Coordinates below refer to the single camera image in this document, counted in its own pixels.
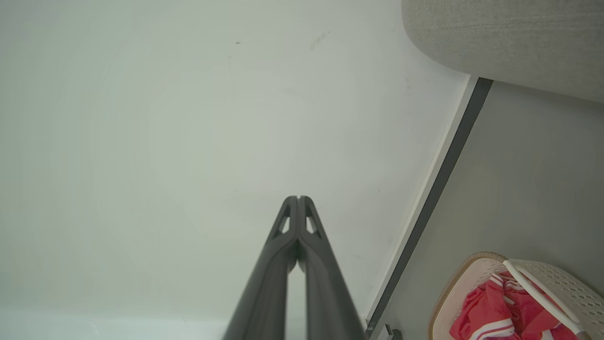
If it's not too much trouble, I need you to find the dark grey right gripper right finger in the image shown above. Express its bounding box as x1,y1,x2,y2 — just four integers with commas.
298,196,367,340

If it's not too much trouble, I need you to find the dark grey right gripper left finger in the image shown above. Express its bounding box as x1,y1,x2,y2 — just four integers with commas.
222,196,299,340

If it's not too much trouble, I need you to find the red garment with white stripes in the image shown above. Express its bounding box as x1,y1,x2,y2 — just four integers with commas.
448,271,579,340

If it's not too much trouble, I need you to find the cream perforated laundry basket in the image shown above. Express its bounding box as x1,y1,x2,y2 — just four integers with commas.
428,251,604,340

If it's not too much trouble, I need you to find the white and grey baseboard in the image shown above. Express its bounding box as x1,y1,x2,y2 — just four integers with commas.
364,76,494,340

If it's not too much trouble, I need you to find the grey felt mat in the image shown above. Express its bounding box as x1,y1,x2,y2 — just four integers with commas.
401,0,604,103

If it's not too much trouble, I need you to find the white basket handle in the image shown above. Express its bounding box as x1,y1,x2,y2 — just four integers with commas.
502,259,587,337

